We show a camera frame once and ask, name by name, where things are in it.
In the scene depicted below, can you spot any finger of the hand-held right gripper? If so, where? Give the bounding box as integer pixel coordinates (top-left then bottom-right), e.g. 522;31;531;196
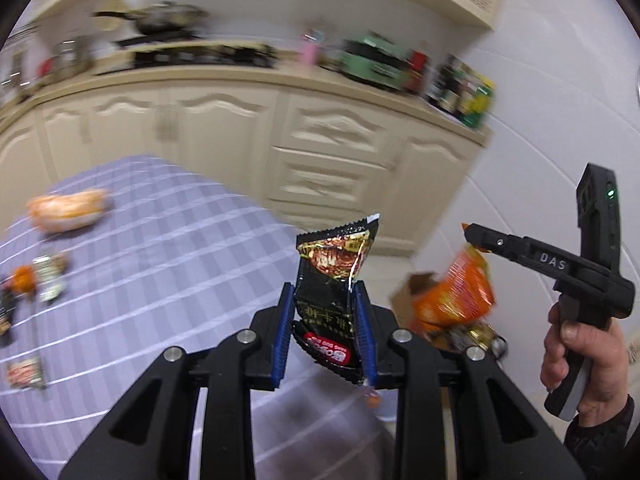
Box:
461;222;531;263

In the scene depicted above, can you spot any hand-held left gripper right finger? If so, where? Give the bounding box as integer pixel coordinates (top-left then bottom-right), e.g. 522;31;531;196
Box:
350;280;586;480

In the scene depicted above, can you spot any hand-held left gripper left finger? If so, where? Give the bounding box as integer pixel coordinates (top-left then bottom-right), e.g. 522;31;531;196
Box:
59;282;296;480

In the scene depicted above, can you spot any orange snack bag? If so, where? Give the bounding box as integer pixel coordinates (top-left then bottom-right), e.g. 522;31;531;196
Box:
412;245;496;333

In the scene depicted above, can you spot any cardboard box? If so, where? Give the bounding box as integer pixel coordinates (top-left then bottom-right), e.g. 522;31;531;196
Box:
389;271;507;361

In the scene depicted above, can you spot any black snack packet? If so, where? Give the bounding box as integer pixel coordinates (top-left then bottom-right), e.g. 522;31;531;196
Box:
291;214;381;386

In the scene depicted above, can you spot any person's right forearm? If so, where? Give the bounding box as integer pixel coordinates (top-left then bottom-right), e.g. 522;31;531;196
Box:
564;394;637;480

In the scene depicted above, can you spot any person's right hand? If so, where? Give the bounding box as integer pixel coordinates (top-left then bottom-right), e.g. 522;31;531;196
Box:
540;304;632;413

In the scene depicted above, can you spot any small cream drawer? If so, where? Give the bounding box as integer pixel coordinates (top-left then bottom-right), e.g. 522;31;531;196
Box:
272;200;351;231

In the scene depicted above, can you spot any green yellow box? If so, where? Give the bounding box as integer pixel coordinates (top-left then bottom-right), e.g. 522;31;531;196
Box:
460;72;496;128

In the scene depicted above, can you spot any blue checked tablecloth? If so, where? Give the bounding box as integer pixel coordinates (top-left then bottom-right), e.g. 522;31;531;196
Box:
0;155;401;480

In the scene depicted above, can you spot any dark sauce bottle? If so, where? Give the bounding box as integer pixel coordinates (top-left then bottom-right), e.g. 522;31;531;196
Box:
432;57;466;111

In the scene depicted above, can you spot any medium cream drawer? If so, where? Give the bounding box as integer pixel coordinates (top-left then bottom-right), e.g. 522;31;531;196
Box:
277;157;386;203

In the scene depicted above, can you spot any dark red bottle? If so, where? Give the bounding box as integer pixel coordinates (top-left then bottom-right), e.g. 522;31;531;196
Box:
407;50;431;93

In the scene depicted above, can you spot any large cream drawer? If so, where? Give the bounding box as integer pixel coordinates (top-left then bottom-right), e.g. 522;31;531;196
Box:
280;97;396;166

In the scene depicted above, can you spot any cream lower kitchen cabinet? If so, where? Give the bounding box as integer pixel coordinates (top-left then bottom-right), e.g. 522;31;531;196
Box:
0;67;493;256

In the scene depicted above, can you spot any wrapped bread bun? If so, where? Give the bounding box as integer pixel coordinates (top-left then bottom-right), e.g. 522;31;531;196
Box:
26;187;112;233

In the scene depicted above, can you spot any small red white packet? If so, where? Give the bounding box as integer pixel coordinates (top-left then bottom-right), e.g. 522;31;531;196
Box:
6;356;48;391

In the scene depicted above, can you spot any pink utensil holder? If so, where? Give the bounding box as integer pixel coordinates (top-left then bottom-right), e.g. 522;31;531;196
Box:
300;30;321;68

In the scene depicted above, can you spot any orange peel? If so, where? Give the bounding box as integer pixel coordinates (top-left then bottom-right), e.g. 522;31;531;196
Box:
12;266;38;295

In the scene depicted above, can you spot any black gas stove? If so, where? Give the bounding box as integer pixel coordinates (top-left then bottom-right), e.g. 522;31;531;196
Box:
131;42;278;68

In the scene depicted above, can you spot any black induction cooker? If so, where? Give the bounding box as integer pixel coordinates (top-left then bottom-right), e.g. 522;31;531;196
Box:
116;30;201;47

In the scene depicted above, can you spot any steel wok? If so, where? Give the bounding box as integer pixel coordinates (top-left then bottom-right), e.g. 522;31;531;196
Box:
95;2;208;36

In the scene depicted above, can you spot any steel stock pot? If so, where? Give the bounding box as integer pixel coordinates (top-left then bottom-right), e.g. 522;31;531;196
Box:
52;40;93;73

